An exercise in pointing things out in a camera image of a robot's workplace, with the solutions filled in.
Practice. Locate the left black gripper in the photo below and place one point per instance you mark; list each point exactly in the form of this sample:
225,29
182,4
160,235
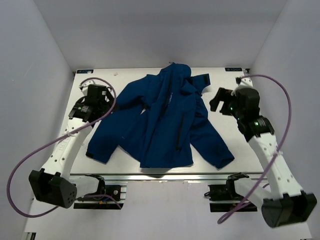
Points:
109,104

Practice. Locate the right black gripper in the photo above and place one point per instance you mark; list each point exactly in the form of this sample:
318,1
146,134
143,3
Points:
221,96

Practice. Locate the blue and black jacket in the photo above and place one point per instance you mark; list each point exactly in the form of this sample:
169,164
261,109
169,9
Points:
160,118

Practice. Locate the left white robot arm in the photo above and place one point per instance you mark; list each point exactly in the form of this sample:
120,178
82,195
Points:
52,183

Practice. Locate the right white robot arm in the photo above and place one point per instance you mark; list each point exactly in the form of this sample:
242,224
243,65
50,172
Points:
286,202

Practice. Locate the right blue corner label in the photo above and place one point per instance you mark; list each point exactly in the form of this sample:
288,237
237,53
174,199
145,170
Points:
233,69

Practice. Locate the blue corner label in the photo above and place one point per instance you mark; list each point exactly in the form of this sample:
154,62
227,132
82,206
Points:
84,71
233,69

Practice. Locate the left blue corner label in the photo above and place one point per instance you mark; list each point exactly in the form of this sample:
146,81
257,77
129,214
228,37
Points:
84,71

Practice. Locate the white front panel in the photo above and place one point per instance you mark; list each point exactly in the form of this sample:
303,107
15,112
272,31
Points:
152,210

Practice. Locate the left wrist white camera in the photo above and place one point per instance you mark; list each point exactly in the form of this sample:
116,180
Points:
84,89

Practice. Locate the wrist white camera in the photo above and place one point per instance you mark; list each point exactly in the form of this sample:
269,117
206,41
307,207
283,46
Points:
84,89
243,82

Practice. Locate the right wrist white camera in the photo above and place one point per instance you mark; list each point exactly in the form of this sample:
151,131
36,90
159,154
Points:
243,82

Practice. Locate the aluminium front rail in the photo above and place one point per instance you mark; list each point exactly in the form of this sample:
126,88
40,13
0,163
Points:
166,177

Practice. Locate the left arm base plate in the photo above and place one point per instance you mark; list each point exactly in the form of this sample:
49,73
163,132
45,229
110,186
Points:
110,197

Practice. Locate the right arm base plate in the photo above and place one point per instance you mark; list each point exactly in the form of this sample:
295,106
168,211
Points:
220,198

